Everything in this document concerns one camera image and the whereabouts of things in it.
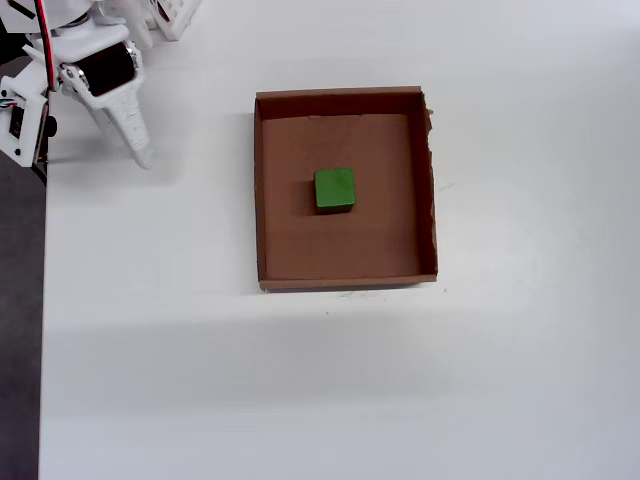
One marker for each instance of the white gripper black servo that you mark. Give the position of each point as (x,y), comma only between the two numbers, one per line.
(108,70)

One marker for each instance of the green cube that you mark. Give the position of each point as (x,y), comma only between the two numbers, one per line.
(334,187)

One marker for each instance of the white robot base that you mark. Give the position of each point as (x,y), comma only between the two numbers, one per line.
(172,27)

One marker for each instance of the brown cardboard box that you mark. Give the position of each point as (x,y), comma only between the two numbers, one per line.
(380,240)

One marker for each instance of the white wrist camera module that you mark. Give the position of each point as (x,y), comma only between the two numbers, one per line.
(30,135)

